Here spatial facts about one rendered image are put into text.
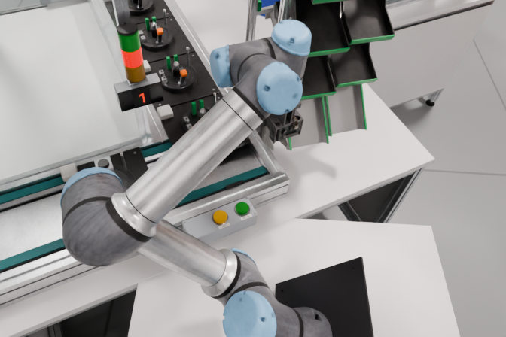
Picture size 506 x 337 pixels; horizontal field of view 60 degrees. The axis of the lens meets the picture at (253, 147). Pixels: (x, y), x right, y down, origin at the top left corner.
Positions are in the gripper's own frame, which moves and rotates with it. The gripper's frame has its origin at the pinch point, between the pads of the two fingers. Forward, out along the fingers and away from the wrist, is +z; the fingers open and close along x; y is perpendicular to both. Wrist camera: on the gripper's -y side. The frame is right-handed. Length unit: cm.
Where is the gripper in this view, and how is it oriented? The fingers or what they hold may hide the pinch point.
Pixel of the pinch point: (268, 141)
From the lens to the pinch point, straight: 109.6
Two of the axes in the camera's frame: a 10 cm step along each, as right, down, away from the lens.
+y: 4.4, 7.2, -5.3
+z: -0.7, 6.2, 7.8
